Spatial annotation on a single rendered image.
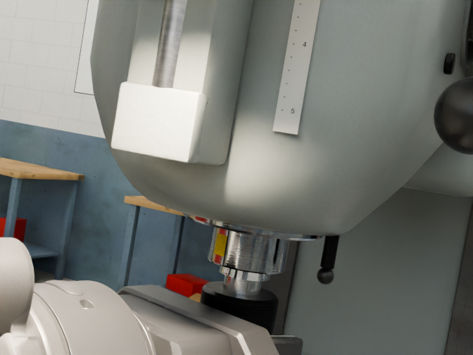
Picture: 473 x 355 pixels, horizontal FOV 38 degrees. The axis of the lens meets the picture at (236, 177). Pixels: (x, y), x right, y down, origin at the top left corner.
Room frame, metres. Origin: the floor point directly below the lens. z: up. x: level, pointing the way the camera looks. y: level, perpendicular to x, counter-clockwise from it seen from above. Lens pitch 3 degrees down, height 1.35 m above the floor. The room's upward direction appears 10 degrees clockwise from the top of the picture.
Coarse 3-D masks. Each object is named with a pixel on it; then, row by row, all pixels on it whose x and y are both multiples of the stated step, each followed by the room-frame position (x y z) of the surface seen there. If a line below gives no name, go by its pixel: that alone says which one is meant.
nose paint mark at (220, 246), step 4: (220, 236) 0.39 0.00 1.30; (224, 236) 0.39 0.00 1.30; (220, 240) 0.39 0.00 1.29; (224, 240) 0.39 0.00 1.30; (216, 244) 0.39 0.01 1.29; (220, 244) 0.39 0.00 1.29; (224, 244) 0.39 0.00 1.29; (216, 248) 0.39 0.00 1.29; (220, 248) 0.39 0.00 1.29; (224, 248) 0.39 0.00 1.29; (216, 252) 0.39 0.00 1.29; (220, 252) 0.39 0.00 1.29; (224, 252) 0.39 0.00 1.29
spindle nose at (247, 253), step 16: (240, 240) 0.38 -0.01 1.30; (256, 240) 0.38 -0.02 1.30; (272, 240) 0.39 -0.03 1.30; (288, 240) 0.40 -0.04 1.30; (208, 256) 0.40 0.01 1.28; (224, 256) 0.39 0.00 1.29; (240, 256) 0.38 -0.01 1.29; (256, 256) 0.38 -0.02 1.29; (272, 256) 0.39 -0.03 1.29; (256, 272) 0.38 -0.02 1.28; (272, 272) 0.39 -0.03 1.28
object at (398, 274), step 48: (432, 192) 0.73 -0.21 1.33; (384, 240) 0.74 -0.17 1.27; (432, 240) 0.72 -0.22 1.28; (288, 288) 0.78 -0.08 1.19; (336, 288) 0.76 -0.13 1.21; (384, 288) 0.74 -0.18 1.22; (432, 288) 0.72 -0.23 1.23; (336, 336) 0.76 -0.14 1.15; (384, 336) 0.74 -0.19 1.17; (432, 336) 0.72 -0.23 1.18
